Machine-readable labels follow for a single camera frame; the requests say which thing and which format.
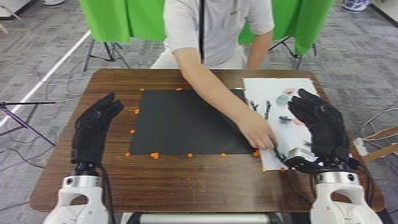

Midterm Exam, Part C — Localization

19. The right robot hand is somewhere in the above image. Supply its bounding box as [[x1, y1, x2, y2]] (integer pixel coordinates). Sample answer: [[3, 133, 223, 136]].
[[285, 88, 351, 162]]

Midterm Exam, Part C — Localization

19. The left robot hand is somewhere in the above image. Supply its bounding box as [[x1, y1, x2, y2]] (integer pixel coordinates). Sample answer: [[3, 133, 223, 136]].
[[68, 92, 125, 165]]

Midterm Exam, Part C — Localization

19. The dark mat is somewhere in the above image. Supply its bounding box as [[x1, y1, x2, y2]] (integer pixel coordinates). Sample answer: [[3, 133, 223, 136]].
[[127, 88, 259, 156]]

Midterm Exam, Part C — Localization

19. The person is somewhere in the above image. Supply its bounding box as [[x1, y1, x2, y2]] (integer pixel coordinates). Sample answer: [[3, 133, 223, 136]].
[[148, 0, 280, 151]]

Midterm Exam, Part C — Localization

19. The black tripod stand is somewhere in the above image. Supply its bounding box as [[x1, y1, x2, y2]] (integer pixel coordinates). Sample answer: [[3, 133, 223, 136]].
[[0, 100, 58, 148]]

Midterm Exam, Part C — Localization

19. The green sprig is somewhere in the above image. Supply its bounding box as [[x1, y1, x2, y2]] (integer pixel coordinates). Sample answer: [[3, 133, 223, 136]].
[[271, 148, 287, 164]]

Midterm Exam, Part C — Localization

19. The white sheet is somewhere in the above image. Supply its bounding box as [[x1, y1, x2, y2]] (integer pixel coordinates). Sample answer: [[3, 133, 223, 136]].
[[241, 77, 324, 172]]

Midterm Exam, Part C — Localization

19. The black cloth stand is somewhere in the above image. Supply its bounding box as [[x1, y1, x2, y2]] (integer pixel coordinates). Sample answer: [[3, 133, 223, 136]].
[[267, 35, 319, 70], [81, 39, 131, 72]]

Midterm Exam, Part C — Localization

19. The pale grey bar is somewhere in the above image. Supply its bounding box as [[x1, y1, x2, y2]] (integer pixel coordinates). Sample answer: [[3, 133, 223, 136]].
[[125, 212, 280, 224]]

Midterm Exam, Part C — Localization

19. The blue and white vase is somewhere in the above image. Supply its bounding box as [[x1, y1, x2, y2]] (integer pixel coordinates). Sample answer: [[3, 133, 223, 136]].
[[340, 0, 372, 13]]

